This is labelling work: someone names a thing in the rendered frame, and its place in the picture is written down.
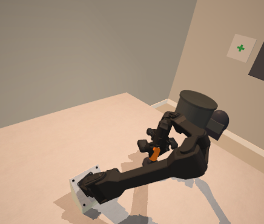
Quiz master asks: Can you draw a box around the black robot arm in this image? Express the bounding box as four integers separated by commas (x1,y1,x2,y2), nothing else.
77,111,211,204

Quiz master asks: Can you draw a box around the orange knob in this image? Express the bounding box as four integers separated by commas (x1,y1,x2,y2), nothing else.
149,147,160,161

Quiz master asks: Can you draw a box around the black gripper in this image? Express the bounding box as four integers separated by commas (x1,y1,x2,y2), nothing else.
137,130,178,158

